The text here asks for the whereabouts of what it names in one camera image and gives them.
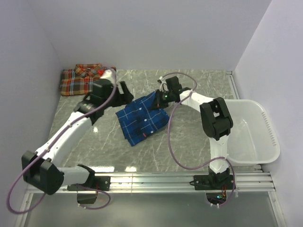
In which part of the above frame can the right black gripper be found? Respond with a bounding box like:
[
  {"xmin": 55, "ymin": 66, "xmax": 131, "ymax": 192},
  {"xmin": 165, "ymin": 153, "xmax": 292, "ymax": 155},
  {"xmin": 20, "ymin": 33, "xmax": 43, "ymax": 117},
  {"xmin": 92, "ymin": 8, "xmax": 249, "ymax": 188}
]
[{"xmin": 151, "ymin": 89, "xmax": 174, "ymax": 110}]

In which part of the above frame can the blue plaid long sleeve shirt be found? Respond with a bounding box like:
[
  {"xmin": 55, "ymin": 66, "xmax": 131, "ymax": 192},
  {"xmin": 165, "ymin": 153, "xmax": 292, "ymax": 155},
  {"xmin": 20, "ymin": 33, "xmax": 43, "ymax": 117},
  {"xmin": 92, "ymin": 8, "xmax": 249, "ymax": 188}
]
[{"xmin": 116, "ymin": 91, "xmax": 169, "ymax": 146}]

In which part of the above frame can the orange plaid shirt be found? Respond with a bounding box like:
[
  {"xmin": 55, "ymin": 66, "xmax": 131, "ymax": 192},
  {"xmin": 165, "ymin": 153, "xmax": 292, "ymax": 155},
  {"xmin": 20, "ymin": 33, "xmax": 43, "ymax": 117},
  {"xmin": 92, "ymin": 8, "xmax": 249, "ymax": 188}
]
[{"xmin": 60, "ymin": 63, "xmax": 116, "ymax": 96}]

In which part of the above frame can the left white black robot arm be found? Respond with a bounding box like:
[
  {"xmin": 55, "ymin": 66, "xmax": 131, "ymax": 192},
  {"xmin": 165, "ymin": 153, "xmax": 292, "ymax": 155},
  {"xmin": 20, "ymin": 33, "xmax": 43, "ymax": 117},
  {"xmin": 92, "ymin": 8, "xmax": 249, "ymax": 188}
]
[{"xmin": 21, "ymin": 79, "xmax": 134, "ymax": 195}]

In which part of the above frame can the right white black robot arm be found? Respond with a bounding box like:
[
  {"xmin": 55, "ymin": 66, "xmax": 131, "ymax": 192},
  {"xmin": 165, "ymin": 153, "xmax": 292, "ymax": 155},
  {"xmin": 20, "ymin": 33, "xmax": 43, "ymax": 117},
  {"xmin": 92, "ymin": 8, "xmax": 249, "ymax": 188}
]
[{"xmin": 152, "ymin": 72, "xmax": 233, "ymax": 189}]

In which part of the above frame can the white plastic basin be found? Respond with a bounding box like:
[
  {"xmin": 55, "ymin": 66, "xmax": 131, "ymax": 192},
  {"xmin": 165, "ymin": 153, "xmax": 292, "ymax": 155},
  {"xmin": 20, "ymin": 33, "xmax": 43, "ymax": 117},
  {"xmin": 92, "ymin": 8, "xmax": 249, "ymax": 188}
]
[{"xmin": 225, "ymin": 99, "xmax": 281, "ymax": 166}]

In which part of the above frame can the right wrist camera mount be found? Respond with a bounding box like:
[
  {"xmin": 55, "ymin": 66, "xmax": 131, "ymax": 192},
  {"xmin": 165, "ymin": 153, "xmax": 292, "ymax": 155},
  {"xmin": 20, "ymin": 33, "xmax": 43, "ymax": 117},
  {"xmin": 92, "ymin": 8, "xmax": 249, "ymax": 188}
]
[{"xmin": 157, "ymin": 76, "xmax": 168, "ymax": 91}]

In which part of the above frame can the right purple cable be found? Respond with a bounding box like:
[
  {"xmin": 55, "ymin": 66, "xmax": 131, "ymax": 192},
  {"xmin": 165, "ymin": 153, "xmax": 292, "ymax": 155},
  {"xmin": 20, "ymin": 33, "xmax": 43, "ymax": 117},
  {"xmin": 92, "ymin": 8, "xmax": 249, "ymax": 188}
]
[{"xmin": 160, "ymin": 72, "xmax": 237, "ymax": 209}]

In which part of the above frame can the purple cable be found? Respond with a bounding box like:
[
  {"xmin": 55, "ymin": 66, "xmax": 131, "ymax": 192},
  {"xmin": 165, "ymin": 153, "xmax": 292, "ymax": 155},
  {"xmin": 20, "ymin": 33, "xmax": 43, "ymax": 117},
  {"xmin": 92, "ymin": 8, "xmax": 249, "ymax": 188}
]
[
  {"xmin": 160, "ymin": 72, "xmax": 237, "ymax": 209},
  {"xmin": 6, "ymin": 67, "xmax": 118, "ymax": 215}
]

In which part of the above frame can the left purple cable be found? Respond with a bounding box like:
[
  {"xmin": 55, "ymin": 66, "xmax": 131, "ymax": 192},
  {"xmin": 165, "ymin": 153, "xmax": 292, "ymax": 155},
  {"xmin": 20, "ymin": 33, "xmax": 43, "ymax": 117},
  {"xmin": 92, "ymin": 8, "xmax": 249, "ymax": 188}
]
[{"xmin": 6, "ymin": 67, "xmax": 118, "ymax": 215}]

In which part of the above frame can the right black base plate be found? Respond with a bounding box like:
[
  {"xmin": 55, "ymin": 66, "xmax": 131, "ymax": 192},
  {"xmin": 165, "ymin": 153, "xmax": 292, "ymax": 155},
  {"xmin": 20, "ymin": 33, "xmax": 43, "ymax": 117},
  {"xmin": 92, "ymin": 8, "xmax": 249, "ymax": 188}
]
[{"xmin": 189, "ymin": 175, "xmax": 234, "ymax": 191}]

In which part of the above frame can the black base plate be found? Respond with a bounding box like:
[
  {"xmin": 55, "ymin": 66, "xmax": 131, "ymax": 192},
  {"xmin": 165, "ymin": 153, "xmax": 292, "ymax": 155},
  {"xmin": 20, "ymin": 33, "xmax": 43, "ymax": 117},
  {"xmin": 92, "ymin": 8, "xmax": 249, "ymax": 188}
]
[
  {"xmin": 189, "ymin": 175, "xmax": 234, "ymax": 191},
  {"xmin": 67, "ymin": 176, "xmax": 111, "ymax": 191}
]

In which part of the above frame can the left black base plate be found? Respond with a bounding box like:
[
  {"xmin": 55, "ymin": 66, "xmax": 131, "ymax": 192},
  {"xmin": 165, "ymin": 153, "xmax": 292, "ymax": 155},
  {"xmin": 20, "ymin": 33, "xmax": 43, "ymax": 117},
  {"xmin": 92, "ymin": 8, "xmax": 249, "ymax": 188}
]
[{"xmin": 67, "ymin": 176, "xmax": 111, "ymax": 191}]

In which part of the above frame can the aluminium mounting rail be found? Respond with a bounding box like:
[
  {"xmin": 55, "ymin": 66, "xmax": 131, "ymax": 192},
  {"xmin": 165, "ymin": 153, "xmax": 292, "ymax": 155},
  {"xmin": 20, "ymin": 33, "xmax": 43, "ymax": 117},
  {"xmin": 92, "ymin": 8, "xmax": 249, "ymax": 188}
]
[{"xmin": 26, "ymin": 172, "xmax": 276, "ymax": 193}]

